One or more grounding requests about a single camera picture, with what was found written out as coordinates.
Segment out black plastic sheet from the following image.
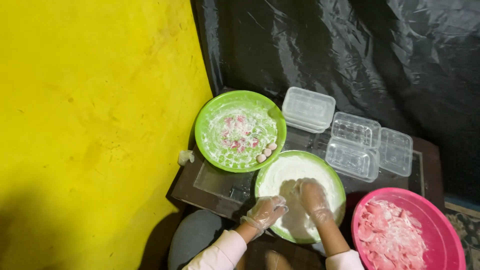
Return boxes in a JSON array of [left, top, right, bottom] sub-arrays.
[[190, 0, 480, 205]]

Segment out green bowl of white flour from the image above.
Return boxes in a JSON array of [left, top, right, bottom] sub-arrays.
[[254, 150, 347, 245]]

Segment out patterned rug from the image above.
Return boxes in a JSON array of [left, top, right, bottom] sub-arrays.
[[445, 202, 480, 270]]

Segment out clear plastic container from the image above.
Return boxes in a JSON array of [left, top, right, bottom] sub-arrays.
[[331, 111, 382, 149], [325, 136, 380, 183]]

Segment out person's grey trouser leg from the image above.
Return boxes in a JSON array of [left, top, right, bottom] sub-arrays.
[[167, 209, 226, 270]]

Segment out pink dough bits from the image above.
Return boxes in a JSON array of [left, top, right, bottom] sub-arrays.
[[220, 115, 261, 153]]

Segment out green bowl with pink bits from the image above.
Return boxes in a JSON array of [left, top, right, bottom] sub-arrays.
[[194, 90, 287, 173]]

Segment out pink plastic basin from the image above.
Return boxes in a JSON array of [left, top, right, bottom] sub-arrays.
[[351, 187, 467, 270]]

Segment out white flour heap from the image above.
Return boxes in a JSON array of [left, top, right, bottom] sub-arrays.
[[258, 155, 343, 241]]

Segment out crumpled clear plastic wrapper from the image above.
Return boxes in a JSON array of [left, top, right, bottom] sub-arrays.
[[178, 150, 196, 166]]

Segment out clear plastic container lid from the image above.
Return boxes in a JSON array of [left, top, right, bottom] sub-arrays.
[[378, 127, 414, 178]]

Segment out person's left hand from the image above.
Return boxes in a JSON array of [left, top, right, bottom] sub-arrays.
[[240, 195, 289, 239]]

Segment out person's right hand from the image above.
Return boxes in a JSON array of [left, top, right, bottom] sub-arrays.
[[292, 178, 334, 226]]

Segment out heap of pink dough slices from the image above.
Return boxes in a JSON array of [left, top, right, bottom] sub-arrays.
[[357, 200, 429, 270]]

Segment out stack of clear plastic containers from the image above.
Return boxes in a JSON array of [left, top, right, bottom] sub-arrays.
[[281, 86, 337, 134]]

